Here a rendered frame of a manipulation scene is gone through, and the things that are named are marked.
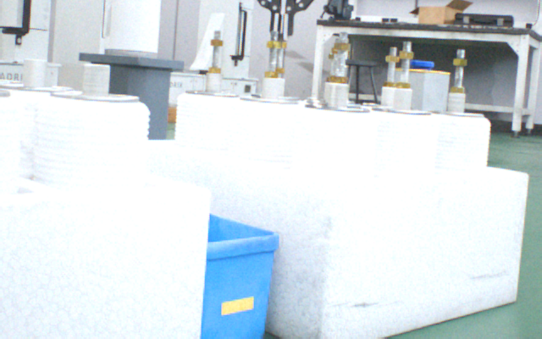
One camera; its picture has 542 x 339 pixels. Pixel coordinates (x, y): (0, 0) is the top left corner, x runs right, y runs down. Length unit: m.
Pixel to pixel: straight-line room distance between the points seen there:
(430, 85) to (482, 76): 4.95
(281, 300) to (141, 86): 0.67
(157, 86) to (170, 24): 6.05
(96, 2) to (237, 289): 3.08
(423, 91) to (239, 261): 0.59
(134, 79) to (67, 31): 2.48
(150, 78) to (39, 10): 2.05
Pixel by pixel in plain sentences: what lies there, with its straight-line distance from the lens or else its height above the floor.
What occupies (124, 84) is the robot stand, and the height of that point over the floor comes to 0.25.
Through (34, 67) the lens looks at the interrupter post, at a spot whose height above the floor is 0.27.
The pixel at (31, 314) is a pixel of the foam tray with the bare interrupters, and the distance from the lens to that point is 0.59.
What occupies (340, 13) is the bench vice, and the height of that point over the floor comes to 0.80.
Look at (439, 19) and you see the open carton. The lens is 5.80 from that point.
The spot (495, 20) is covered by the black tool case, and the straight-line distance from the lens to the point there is 5.64.
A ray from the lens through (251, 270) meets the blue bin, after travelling 0.77.
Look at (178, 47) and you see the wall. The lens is 7.40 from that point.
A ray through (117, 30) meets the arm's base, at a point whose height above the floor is 0.35.
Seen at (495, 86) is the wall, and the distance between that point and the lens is 6.19.
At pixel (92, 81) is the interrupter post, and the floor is 0.27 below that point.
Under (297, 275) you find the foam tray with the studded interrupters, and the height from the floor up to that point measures 0.08.
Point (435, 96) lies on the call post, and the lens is 1.27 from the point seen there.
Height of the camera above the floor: 0.28
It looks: 3 degrees down
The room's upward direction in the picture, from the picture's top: 5 degrees clockwise
